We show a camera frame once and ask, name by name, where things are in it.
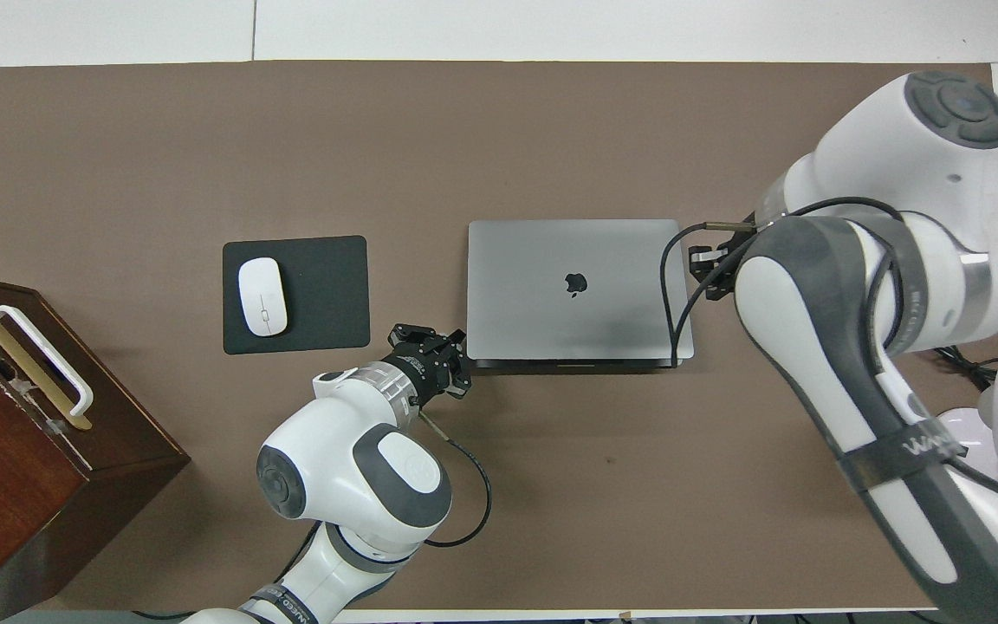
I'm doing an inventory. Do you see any white computer mouse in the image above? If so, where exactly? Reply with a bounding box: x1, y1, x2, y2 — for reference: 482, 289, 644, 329
237, 257, 289, 337

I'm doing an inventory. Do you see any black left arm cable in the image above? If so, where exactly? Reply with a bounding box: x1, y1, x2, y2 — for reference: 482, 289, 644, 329
417, 412, 493, 549

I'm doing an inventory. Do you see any brown table mat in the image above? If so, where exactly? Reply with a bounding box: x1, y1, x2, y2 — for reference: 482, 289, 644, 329
0, 61, 998, 612

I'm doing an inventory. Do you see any dark brown wooden box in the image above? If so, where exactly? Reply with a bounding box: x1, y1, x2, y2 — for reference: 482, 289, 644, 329
0, 270, 191, 621

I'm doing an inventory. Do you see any grey laptop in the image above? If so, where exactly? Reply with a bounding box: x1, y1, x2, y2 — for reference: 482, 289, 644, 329
466, 218, 696, 372

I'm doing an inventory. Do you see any black mouse pad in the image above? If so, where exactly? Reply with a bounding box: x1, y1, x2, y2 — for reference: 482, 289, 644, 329
222, 235, 371, 355

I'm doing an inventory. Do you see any white box handle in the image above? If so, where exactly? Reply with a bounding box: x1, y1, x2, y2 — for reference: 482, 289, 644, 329
0, 304, 94, 419

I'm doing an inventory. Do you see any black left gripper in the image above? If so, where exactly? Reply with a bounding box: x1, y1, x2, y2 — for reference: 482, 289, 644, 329
385, 322, 472, 406

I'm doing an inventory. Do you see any black lamp power cable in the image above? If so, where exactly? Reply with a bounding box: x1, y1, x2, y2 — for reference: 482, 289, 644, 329
932, 345, 998, 387

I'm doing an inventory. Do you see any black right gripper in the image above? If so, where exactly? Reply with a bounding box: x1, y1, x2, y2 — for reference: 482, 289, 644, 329
688, 224, 758, 302

